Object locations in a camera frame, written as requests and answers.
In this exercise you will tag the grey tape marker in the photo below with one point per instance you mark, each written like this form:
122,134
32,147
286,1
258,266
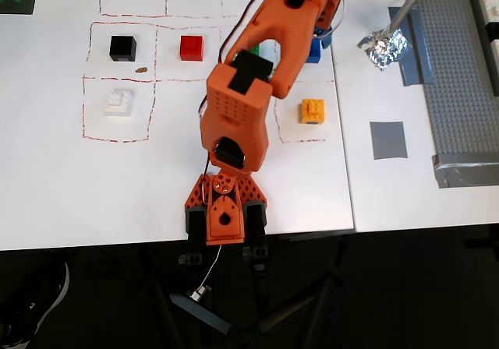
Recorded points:
388,140

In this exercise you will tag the black and white shoe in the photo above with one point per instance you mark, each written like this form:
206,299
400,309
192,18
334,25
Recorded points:
35,318

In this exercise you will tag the orange-yellow brick block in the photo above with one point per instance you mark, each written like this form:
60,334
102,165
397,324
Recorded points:
312,112

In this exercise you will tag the red brick block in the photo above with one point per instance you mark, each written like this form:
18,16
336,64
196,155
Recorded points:
192,48

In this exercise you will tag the dark square marker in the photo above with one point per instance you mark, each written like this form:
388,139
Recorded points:
27,2

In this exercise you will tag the blue brick block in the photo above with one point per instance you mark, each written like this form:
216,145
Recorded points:
313,55

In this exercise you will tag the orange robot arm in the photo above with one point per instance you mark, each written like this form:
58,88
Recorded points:
241,103

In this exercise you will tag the grey tape patch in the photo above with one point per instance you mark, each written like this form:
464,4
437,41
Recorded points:
468,171

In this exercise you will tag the black and white brick stack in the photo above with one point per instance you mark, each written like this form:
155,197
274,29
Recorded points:
491,33

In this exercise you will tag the metal stand pole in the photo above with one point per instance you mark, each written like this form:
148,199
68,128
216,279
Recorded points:
409,6

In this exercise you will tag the black table clamp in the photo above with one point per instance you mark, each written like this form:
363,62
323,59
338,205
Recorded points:
197,232
256,232

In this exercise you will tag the small brown crumb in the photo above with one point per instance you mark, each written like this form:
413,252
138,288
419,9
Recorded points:
141,69

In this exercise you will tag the white brick block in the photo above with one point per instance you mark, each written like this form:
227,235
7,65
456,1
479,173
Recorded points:
117,103

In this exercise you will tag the black tripod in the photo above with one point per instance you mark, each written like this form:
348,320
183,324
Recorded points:
273,318

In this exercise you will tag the black brick block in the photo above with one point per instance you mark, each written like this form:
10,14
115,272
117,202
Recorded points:
122,48

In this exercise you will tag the crumpled aluminium foil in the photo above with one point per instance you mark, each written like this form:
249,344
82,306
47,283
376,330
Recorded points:
384,51

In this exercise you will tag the grey studded baseplate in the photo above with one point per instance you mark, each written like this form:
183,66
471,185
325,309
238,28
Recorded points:
456,84

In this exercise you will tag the grey tape strip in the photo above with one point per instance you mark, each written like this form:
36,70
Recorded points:
417,60

